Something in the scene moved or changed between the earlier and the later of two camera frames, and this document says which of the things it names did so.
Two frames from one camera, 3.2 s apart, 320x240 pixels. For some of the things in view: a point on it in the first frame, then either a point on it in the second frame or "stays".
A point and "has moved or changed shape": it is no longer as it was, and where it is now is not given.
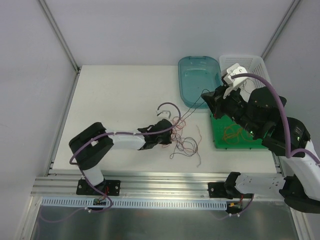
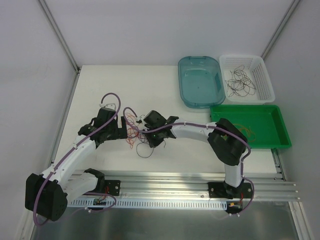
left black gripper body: (163, 131) -> (122, 127)
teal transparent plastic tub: (198, 75) stays
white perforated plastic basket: (254, 64) stays
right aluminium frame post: (288, 14) stays
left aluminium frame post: (43, 3) stays
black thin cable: (191, 106) has moved or changed shape
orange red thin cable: (178, 125) -> (132, 133)
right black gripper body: (220, 100) -> (148, 132)
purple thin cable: (186, 146) -> (152, 152)
